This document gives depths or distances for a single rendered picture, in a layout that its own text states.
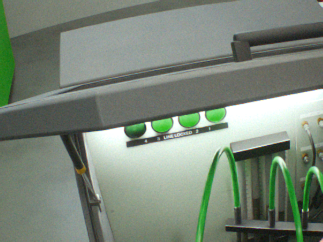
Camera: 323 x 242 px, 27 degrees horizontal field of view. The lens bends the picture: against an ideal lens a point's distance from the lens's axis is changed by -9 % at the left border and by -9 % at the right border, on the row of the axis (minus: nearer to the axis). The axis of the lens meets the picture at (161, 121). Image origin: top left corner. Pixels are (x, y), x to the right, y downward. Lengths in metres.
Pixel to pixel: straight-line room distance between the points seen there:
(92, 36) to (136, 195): 0.40
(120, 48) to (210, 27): 0.22
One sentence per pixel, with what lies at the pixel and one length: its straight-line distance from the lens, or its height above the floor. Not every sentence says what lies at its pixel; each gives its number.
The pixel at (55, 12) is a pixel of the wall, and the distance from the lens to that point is 5.39.
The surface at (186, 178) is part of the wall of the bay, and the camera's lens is 1.71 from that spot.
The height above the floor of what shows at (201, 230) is 1.38.
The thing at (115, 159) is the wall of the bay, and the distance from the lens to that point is 1.65.
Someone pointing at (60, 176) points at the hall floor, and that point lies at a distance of 3.81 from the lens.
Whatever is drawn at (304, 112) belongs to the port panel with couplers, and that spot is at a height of 1.33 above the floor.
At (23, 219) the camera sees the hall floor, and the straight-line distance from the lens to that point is 3.59.
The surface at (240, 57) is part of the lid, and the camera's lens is 0.67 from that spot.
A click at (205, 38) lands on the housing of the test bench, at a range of 1.66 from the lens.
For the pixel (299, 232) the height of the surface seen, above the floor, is 1.32.
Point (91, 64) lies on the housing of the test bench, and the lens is 1.63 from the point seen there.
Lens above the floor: 2.29
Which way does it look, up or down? 34 degrees down
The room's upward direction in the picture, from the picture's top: 10 degrees counter-clockwise
